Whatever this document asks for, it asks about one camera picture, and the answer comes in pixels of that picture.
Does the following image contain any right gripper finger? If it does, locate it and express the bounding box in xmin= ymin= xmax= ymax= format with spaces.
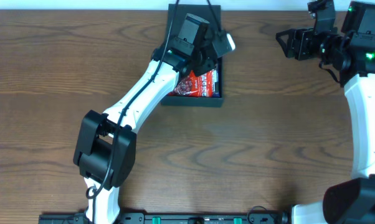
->
xmin=276 ymin=37 xmax=295 ymax=58
xmin=275 ymin=29 xmax=295 ymax=40

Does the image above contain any red Hacks candy bag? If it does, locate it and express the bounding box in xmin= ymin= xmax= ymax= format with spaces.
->
xmin=168 ymin=70 xmax=213 ymax=98

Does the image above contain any dark green box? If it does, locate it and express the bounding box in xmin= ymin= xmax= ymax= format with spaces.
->
xmin=161 ymin=4 xmax=224 ymax=108

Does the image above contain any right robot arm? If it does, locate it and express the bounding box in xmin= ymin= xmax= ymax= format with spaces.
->
xmin=275 ymin=0 xmax=375 ymax=223

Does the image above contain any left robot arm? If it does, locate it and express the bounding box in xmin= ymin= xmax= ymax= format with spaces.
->
xmin=73 ymin=14 xmax=210 ymax=223

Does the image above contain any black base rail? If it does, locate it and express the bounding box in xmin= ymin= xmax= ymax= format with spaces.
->
xmin=38 ymin=206 xmax=292 ymax=224

